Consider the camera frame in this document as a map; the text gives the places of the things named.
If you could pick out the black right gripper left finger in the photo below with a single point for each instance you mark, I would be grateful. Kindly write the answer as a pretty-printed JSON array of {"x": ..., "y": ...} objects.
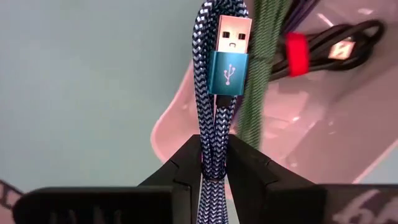
[{"x": 174, "y": 186}]

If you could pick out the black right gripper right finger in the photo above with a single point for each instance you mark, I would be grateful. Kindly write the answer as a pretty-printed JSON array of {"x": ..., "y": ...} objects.
[{"x": 255, "y": 186}]

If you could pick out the white plastic bin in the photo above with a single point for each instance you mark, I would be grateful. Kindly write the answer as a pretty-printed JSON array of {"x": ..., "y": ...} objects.
[{"x": 311, "y": 124}]

